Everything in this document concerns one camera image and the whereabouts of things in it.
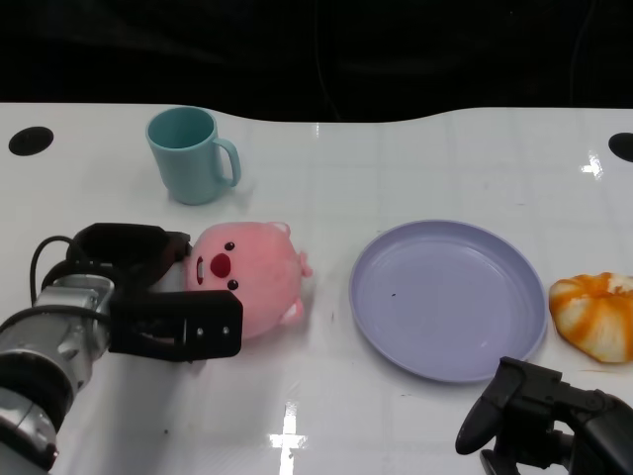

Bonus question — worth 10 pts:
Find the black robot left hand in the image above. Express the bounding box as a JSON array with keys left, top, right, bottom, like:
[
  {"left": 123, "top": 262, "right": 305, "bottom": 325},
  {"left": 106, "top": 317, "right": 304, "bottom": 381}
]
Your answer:
[{"left": 66, "top": 222, "right": 244, "bottom": 363}]

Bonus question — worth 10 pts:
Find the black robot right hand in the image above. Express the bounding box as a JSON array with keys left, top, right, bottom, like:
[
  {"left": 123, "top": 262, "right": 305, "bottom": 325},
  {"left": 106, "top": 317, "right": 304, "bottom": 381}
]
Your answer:
[{"left": 454, "top": 355, "right": 633, "bottom": 475}]

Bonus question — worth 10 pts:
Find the pink plush doll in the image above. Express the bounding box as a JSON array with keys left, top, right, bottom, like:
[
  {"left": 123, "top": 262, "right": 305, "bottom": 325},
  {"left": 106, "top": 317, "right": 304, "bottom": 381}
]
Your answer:
[{"left": 183, "top": 221, "right": 315, "bottom": 340}]

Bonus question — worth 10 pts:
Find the lavender plastic plate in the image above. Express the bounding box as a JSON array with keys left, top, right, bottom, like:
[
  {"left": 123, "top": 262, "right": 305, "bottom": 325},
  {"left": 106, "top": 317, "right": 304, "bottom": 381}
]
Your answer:
[{"left": 347, "top": 220, "right": 549, "bottom": 385}]

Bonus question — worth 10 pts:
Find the orange striped bread bun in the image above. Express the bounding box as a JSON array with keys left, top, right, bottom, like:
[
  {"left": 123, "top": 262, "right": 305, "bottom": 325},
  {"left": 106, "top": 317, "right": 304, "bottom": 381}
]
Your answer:
[{"left": 548, "top": 271, "right": 633, "bottom": 365}]

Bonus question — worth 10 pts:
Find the teal plastic mug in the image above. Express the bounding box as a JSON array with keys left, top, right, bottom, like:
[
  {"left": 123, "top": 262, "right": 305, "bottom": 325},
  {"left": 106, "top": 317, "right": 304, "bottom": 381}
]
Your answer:
[{"left": 144, "top": 106, "right": 242, "bottom": 206}]

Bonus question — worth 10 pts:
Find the black backdrop cloth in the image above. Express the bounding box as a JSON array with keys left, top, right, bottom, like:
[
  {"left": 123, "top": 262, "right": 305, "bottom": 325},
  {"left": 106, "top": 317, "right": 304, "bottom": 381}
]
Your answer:
[{"left": 0, "top": 0, "right": 633, "bottom": 125}]

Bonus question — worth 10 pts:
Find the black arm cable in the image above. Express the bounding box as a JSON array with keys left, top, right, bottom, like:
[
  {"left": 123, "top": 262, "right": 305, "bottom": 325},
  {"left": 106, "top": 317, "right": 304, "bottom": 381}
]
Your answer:
[{"left": 29, "top": 236, "right": 75, "bottom": 308}]

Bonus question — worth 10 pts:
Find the black table cable grommet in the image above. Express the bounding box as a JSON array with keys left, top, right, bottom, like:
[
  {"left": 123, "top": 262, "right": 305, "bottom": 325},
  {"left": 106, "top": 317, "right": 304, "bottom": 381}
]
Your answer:
[
  {"left": 8, "top": 126, "right": 54, "bottom": 157},
  {"left": 607, "top": 132, "right": 633, "bottom": 163}
]

